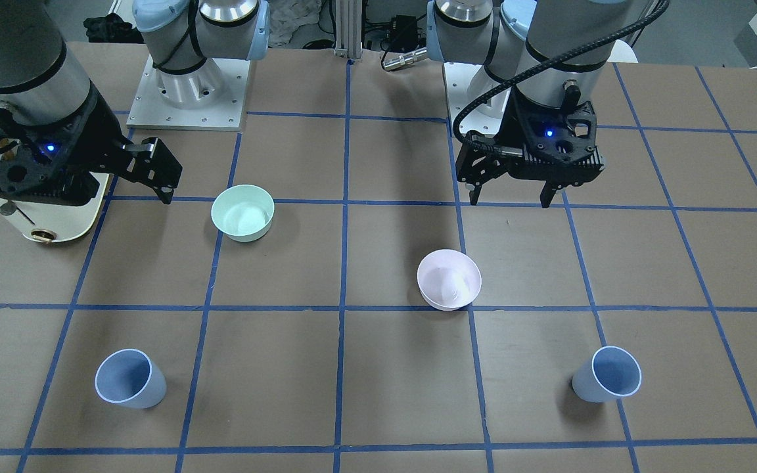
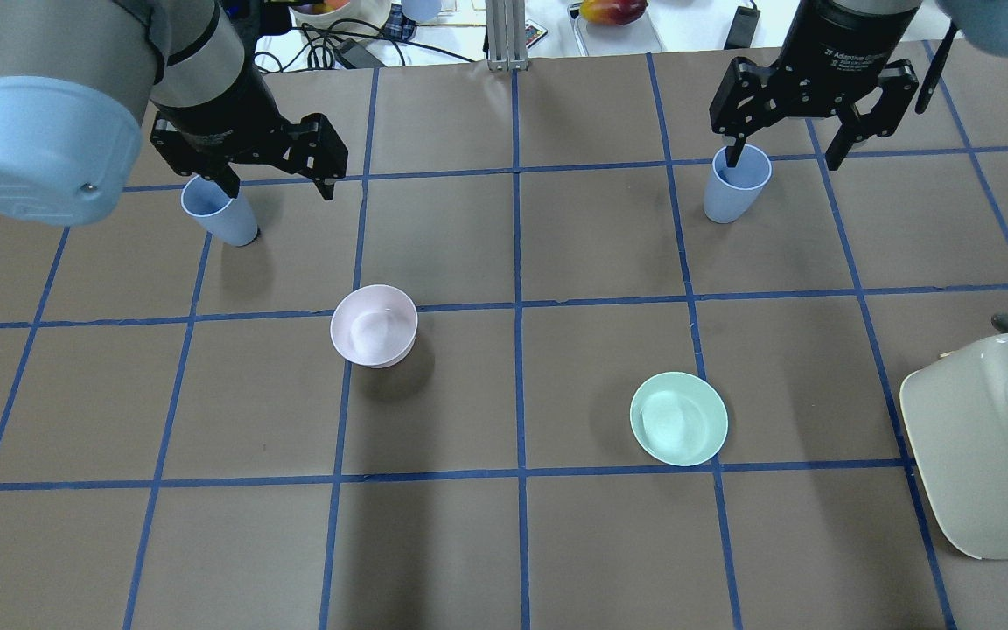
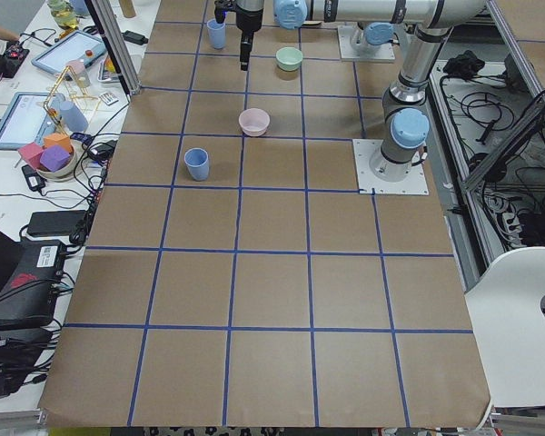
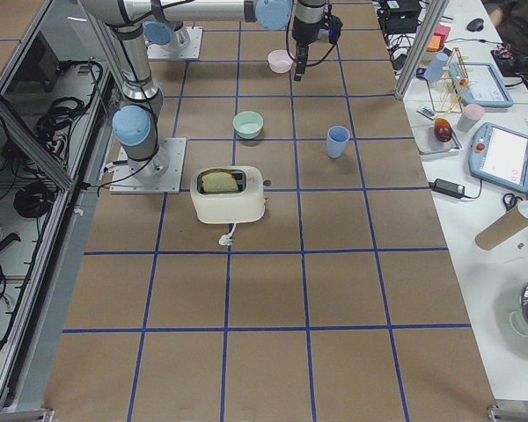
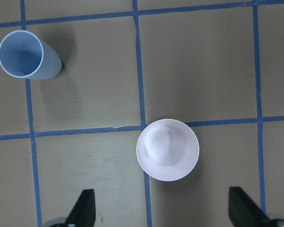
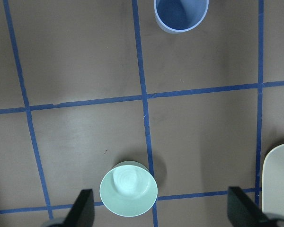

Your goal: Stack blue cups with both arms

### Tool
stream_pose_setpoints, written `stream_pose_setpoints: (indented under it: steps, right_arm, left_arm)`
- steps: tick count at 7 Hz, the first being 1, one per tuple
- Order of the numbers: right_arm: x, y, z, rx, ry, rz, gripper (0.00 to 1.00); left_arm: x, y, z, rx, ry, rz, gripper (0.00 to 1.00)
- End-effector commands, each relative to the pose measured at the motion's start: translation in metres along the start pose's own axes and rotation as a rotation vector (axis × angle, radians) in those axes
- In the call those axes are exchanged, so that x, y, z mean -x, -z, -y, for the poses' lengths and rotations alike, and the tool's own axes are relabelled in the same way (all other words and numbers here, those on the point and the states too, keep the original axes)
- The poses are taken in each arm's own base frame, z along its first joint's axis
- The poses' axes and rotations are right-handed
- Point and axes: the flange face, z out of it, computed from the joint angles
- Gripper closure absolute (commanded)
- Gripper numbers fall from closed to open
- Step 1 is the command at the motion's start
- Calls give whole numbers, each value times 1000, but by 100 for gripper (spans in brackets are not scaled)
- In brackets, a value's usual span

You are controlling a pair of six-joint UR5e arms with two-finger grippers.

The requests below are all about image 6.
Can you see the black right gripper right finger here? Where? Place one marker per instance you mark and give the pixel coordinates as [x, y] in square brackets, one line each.
[242, 211]

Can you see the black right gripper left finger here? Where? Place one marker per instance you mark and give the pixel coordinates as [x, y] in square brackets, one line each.
[82, 213]

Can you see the blue plastic cup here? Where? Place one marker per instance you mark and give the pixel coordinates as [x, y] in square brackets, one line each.
[179, 16]

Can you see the mint green bowl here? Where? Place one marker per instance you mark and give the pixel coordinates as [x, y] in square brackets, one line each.
[128, 189]

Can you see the white toaster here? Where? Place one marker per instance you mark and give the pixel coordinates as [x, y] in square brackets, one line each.
[273, 182]

